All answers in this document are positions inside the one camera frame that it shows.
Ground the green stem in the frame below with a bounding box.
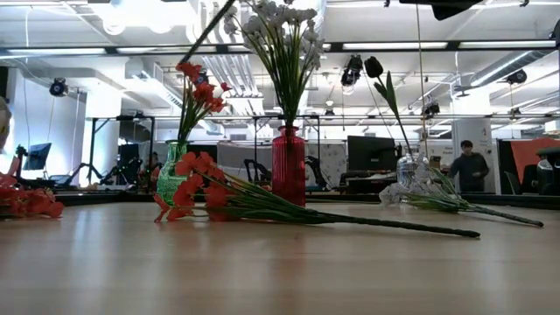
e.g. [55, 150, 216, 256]
[180, 0, 238, 66]

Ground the black office chair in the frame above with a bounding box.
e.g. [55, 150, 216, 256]
[536, 147, 560, 197]

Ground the small tilted monitor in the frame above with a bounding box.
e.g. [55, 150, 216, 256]
[22, 142, 53, 172]

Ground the person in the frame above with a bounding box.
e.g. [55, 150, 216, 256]
[448, 139, 491, 193]
[138, 150, 162, 192]

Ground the clear glass vase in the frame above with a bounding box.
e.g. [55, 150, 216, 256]
[396, 150, 432, 196]

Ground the green glass vase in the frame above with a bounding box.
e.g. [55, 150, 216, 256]
[156, 139, 190, 206]

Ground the red glass vase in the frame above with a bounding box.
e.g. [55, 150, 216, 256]
[270, 125, 307, 207]

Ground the black aluminium table frame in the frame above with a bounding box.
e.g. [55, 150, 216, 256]
[54, 191, 560, 210]

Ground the white pillar cabinet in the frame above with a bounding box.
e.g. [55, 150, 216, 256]
[451, 117, 495, 193]

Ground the silver ventilation duct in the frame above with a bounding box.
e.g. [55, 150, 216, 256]
[470, 50, 543, 88]

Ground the hanging ceiling cable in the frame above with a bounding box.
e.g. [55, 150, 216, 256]
[414, 3, 429, 157]

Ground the black gantry frame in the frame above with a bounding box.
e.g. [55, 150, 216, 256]
[89, 115, 157, 176]

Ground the black tulip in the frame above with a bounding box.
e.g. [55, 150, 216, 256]
[364, 55, 415, 158]

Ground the orange partition panel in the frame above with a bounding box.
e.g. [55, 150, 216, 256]
[509, 138, 560, 196]

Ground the large black computer monitor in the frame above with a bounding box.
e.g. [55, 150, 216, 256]
[347, 135, 397, 172]

